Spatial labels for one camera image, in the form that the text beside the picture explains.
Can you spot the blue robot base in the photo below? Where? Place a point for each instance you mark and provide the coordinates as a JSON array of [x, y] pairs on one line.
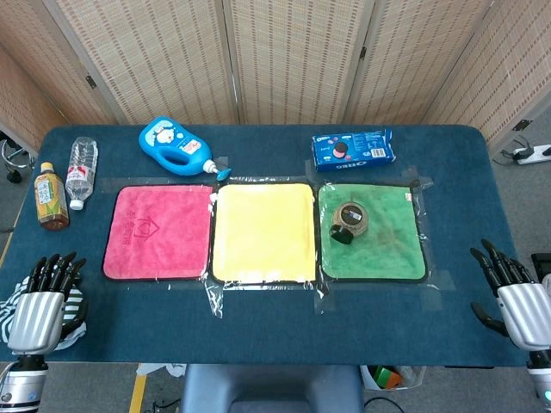
[[271, 389]]

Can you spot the blue detergent bottle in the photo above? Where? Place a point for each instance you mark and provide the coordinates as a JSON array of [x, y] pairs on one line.
[[178, 148]]

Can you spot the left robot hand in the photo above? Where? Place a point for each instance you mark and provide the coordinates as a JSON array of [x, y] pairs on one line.
[[36, 310]]

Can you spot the striped green white cloth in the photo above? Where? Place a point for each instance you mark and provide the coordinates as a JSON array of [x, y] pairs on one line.
[[73, 305]]

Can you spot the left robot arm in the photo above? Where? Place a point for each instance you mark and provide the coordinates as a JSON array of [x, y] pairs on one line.
[[21, 380]]

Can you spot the white bag with colourful items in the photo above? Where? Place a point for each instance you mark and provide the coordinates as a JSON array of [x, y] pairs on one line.
[[391, 377]]

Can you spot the pink cloth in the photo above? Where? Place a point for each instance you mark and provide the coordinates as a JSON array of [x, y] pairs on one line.
[[159, 232]]

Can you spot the chrome chair base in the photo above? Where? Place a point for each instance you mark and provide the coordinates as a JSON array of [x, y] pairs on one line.
[[13, 159]]

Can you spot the clear plastic water bottle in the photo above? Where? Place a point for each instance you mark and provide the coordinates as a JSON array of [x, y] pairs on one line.
[[82, 172]]

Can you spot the woven folding screen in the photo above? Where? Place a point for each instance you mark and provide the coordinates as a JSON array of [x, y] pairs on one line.
[[275, 60]]

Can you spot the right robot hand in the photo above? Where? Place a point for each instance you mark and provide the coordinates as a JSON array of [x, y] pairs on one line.
[[523, 310]]

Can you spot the white power strip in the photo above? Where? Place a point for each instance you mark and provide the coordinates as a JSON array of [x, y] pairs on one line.
[[531, 154]]

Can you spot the yellow cloth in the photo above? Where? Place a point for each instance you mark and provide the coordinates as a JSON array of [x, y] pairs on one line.
[[263, 232]]

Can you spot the tea drink bottle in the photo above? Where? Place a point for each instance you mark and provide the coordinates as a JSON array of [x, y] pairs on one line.
[[51, 198]]

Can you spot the black box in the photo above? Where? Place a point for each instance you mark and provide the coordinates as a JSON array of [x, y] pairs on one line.
[[541, 266]]

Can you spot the blue Oreo cookie box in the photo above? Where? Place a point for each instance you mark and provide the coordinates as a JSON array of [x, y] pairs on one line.
[[353, 150]]

